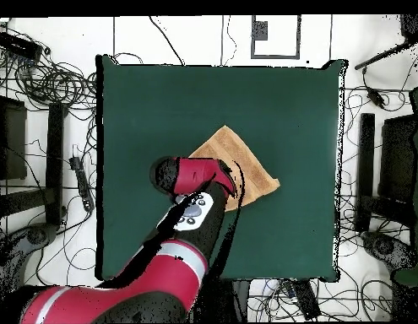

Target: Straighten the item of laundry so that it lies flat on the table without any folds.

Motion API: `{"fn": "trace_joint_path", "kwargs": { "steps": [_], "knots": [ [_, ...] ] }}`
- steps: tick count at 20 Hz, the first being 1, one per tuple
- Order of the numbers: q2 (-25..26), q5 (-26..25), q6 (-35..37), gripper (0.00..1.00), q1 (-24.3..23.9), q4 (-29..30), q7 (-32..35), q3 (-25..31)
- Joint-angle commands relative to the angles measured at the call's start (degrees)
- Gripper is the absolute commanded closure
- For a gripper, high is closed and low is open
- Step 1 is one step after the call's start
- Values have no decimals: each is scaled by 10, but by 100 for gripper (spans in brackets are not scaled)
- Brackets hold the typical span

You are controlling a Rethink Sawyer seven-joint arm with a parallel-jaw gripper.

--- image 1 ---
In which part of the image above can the orange terry towel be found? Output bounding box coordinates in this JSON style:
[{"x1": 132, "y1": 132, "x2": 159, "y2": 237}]
[{"x1": 187, "y1": 124, "x2": 281, "y2": 213}]

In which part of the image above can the dark green table cloth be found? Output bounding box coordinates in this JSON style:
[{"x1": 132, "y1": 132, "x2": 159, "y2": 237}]
[{"x1": 95, "y1": 55, "x2": 348, "y2": 283}]

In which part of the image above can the black power strip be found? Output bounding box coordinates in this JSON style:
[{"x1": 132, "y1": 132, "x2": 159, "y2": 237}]
[{"x1": 68, "y1": 155, "x2": 95, "y2": 213}]

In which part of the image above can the black device with blue label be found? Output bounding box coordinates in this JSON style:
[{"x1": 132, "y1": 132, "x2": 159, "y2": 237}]
[{"x1": 284, "y1": 278, "x2": 322, "y2": 321}]

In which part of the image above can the black stand bar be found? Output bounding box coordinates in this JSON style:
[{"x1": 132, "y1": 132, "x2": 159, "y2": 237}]
[
  {"x1": 44, "y1": 102, "x2": 66, "y2": 227},
  {"x1": 355, "y1": 112, "x2": 377, "y2": 232}
]

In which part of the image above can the black power adapter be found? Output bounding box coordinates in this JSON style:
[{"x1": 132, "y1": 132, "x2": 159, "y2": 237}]
[{"x1": 366, "y1": 86, "x2": 387, "y2": 110}]

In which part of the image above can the black furniture block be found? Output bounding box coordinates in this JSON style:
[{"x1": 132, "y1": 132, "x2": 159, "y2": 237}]
[
  {"x1": 378, "y1": 114, "x2": 418, "y2": 203},
  {"x1": 0, "y1": 95, "x2": 29, "y2": 181}
]

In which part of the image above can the dark stand base with knob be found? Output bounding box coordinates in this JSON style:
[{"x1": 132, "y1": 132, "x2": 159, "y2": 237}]
[
  {"x1": 360, "y1": 230, "x2": 418, "y2": 271},
  {"x1": 0, "y1": 222, "x2": 57, "y2": 305}
]

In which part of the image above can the black rod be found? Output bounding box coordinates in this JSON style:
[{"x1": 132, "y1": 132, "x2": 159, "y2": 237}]
[{"x1": 354, "y1": 36, "x2": 418, "y2": 71}]

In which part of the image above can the black rectangular box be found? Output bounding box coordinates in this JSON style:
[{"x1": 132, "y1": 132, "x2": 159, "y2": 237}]
[{"x1": 0, "y1": 31, "x2": 44, "y2": 62}]

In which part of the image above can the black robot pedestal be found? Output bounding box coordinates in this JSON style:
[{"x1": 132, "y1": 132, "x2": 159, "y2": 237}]
[{"x1": 194, "y1": 278, "x2": 252, "y2": 323}]

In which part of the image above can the tangle of black cables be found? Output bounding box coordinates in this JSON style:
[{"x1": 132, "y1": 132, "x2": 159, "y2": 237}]
[{"x1": 12, "y1": 50, "x2": 98, "y2": 112}]

